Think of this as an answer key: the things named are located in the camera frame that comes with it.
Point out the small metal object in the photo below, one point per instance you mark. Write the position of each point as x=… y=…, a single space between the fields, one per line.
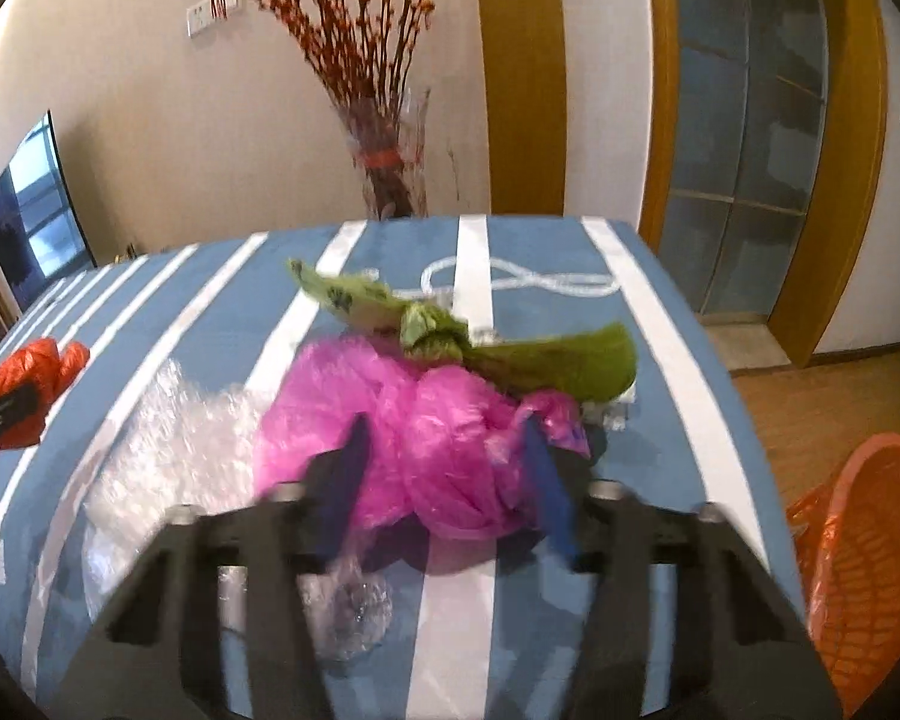
x=615 y=409

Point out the wooden door frame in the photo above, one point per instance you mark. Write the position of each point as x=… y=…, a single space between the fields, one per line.
x=855 y=165

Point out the wooden wall pillar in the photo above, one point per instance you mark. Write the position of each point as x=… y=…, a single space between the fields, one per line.
x=521 y=90

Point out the white wall switch plate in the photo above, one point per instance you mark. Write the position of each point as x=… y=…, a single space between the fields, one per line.
x=196 y=20

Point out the frosted glass door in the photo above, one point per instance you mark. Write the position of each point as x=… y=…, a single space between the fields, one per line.
x=742 y=127

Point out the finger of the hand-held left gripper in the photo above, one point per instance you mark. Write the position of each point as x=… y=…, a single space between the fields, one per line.
x=4 y=416

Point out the blue white striped tablecloth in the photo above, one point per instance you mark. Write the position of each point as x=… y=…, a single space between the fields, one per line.
x=645 y=360

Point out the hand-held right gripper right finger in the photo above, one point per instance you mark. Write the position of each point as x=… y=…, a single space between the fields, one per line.
x=551 y=499

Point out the pink plastic bag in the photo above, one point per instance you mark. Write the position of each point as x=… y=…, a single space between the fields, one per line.
x=435 y=420

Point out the olive green plastic bag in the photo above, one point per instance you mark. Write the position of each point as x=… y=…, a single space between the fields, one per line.
x=570 y=360

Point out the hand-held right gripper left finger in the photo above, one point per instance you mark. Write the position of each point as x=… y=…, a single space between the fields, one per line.
x=345 y=487

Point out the glass vase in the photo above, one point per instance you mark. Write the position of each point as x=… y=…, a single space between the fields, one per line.
x=390 y=180

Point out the black flat television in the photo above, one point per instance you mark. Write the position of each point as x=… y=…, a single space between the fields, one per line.
x=37 y=225

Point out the clear white plastic bag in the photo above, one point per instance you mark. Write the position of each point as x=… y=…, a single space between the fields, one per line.
x=180 y=435

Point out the grey plastic waste basket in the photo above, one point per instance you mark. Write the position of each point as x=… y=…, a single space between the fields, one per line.
x=877 y=615

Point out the red berry branches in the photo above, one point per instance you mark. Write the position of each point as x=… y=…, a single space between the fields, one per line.
x=352 y=37

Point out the orange plastic bag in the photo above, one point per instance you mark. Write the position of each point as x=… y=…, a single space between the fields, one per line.
x=45 y=367

